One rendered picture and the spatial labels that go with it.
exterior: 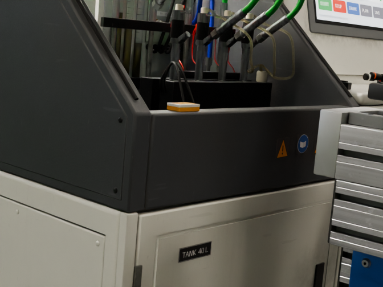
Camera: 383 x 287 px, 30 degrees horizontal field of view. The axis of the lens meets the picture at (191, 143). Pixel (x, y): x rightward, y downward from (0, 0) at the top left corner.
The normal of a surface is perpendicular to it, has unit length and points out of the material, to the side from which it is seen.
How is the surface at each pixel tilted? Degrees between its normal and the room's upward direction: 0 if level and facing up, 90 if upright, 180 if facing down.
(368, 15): 76
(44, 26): 90
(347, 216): 90
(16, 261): 90
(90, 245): 90
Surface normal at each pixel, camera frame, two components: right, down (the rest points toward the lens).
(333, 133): -0.62, 0.07
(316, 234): 0.73, 0.16
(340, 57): 0.73, -0.07
